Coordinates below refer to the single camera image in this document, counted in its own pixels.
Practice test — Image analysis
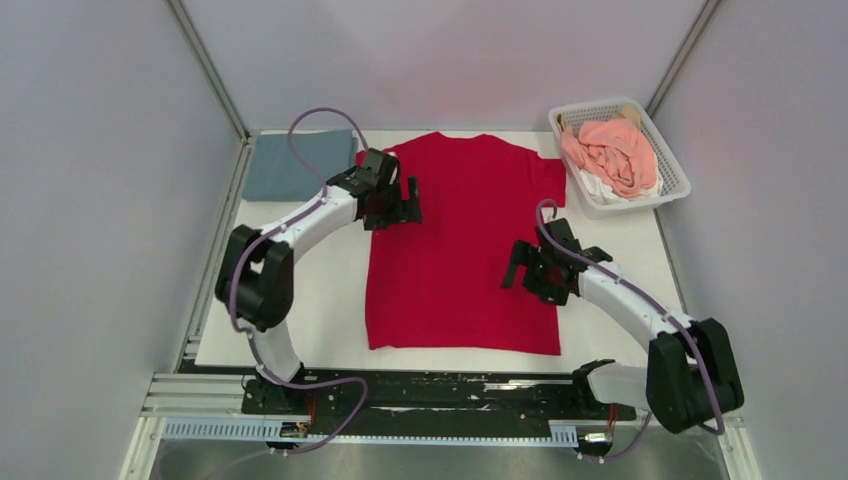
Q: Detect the red t shirt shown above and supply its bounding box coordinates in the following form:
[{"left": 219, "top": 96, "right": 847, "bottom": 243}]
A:
[{"left": 365, "top": 132, "right": 566, "bottom": 355}]

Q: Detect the white t shirt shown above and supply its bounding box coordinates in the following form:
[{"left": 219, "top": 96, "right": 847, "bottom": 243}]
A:
[{"left": 578, "top": 169, "right": 664, "bottom": 205}]

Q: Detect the white slotted cable duct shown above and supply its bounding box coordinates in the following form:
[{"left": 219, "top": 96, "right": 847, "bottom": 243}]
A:
[{"left": 162, "top": 418, "right": 579, "bottom": 448}]

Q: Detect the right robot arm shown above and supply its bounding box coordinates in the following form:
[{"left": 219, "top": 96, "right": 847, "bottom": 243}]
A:
[{"left": 501, "top": 218, "right": 745, "bottom": 433}]

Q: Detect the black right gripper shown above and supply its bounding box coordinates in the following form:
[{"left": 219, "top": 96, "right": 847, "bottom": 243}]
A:
[{"left": 501, "top": 240, "right": 568, "bottom": 307}]

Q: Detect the white plastic laundry basket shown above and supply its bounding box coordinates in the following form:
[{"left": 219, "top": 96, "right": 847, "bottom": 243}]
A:
[{"left": 548, "top": 98, "right": 691, "bottom": 219}]

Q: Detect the aluminium frame rail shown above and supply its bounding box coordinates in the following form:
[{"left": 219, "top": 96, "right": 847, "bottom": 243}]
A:
[{"left": 139, "top": 373, "right": 762, "bottom": 479}]

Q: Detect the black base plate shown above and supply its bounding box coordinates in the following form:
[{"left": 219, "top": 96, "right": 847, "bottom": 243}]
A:
[{"left": 178, "top": 357, "right": 637, "bottom": 442}]

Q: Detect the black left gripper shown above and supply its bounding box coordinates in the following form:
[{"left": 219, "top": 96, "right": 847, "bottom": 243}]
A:
[{"left": 364, "top": 176, "right": 423, "bottom": 232}]

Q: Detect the beige garment in basket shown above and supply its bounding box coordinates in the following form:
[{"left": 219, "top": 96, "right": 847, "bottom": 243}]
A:
[{"left": 549, "top": 100, "right": 647, "bottom": 133}]

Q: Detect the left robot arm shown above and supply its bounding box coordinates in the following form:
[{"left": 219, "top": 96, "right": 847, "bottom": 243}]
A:
[{"left": 214, "top": 148, "right": 422, "bottom": 414}]

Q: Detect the folded blue t shirt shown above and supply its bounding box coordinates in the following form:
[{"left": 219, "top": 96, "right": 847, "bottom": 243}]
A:
[{"left": 242, "top": 129, "right": 359, "bottom": 202}]

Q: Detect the pink t shirt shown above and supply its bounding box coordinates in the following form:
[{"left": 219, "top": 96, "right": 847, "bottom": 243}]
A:
[{"left": 560, "top": 119, "right": 657, "bottom": 197}]

